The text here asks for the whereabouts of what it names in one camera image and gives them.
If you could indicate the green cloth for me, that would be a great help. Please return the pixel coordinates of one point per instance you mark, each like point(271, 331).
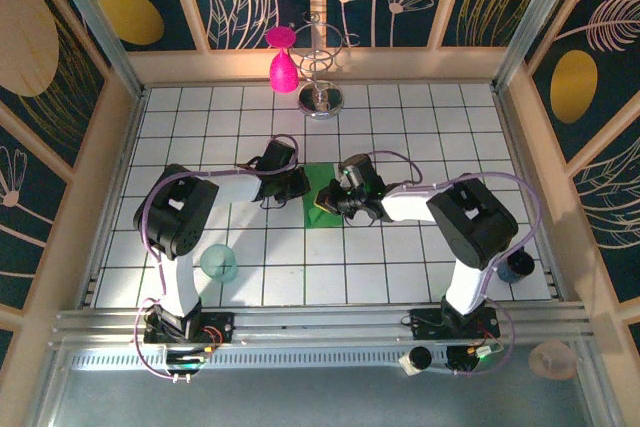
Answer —
point(315, 182)

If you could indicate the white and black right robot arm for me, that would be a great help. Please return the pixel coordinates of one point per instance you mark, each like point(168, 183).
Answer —
point(470, 222)

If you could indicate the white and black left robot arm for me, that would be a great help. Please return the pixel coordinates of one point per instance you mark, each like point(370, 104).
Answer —
point(175, 217)

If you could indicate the teal translucent cup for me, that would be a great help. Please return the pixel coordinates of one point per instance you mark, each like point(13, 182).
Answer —
point(219, 263)

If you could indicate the pink wine glass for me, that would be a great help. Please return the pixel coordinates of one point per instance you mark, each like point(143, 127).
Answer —
point(283, 74)

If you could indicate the perforated metal strip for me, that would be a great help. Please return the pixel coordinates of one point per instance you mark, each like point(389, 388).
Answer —
point(300, 359)

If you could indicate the black round knob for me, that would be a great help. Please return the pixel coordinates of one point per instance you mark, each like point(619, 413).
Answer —
point(419, 358)

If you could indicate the dark blue cup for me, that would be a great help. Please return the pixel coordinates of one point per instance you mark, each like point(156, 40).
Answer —
point(517, 267)

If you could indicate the black controller board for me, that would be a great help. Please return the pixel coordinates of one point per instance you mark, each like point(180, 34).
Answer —
point(470, 354)
point(187, 359)

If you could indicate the pale pink translucent cup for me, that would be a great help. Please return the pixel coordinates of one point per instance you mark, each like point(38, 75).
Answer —
point(552, 359)

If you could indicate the aluminium mounting rail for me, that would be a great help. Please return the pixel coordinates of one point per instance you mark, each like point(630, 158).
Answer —
point(320, 322)

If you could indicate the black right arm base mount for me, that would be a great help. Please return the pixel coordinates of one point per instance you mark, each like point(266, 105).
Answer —
point(425, 324)

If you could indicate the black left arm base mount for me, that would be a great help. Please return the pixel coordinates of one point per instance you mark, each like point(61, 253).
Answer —
point(220, 324)

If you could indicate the aluminium frame post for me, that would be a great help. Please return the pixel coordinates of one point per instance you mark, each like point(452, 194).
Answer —
point(95, 22)
point(535, 22)

